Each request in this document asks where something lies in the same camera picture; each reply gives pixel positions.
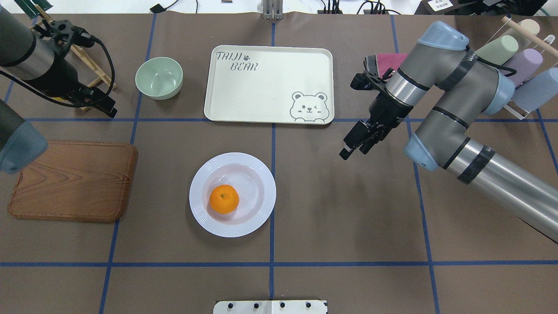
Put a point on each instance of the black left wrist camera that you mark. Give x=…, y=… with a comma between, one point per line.
x=62, y=34

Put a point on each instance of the white wire cup rack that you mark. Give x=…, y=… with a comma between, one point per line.
x=547, y=46

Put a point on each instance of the purple cup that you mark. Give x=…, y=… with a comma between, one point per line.
x=525, y=63

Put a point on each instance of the beige cup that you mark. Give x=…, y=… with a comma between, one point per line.
x=531, y=26

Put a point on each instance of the stacked grey and pink cloths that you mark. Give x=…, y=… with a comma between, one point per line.
x=384, y=65

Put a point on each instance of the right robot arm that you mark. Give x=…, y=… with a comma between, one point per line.
x=472, y=86

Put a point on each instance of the white mounting base plate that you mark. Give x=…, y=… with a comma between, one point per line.
x=271, y=307

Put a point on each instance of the green bowl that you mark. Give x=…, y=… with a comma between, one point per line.
x=159, y=78

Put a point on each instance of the white round plate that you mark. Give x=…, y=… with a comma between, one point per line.
x=254, y=184

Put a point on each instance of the orange fruit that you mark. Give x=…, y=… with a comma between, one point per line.
x=224, y=199

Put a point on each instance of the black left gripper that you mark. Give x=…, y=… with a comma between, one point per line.
x=62, y=80

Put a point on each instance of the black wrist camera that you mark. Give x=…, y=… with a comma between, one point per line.
x=367, y=81
x=62, y=34

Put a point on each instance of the blue cup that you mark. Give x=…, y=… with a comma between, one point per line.
x=537, y=91

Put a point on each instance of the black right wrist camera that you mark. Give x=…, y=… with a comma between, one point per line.
x=367, y=81

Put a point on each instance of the wooden dish rack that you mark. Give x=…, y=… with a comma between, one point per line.
x=102, y=79

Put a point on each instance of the cream bear serving tray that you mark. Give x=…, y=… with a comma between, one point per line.
x=261, y=84

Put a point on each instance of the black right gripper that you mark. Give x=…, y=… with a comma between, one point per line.
x=385, y=110

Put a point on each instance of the green cup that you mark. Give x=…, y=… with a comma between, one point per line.
x=499, y=51

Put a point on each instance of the brown wooden cutting board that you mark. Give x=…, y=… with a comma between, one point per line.
x=76, y=181

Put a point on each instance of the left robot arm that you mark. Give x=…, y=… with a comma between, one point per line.
x=35, y=59

